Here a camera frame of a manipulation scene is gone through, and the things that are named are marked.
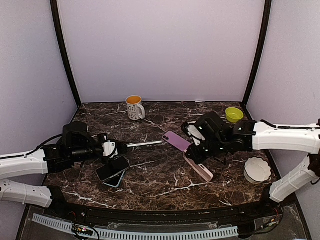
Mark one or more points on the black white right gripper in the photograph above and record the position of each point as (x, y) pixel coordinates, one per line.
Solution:
(197, 157)

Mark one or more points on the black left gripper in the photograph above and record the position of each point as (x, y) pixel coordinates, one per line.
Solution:
(103, 136)

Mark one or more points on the purple phone case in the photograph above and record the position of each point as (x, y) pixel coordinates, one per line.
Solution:
(176, 141)

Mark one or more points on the pink phone case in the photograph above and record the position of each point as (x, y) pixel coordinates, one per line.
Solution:
(199, 168)

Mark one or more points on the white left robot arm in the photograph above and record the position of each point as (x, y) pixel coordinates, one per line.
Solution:
(55, 155)

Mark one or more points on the black phone on top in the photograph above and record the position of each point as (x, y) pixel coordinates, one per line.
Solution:
(113, 169)

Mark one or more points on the light blue phone case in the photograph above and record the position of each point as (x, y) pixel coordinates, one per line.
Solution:
(116, 181)

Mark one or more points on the yellow-green bowl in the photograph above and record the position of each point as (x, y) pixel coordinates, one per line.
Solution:
(233, 114)

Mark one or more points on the white spotted mug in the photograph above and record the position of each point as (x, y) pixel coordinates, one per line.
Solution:
(135, 109)

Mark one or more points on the white scalloped dish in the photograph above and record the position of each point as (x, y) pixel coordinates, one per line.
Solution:
(257, 170)

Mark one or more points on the black front rail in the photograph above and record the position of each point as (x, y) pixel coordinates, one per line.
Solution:
(241, 214)

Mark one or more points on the grey slotted cable duct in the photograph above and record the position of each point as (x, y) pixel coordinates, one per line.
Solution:
(123, 232)

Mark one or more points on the right black frame post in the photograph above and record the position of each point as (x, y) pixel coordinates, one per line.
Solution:
(259, 51)

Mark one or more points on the black frame post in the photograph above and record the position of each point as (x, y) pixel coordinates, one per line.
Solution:
(259, 51)
(63, 51)

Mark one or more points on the left black frame post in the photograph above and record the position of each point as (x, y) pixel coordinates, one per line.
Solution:
(63, 51)

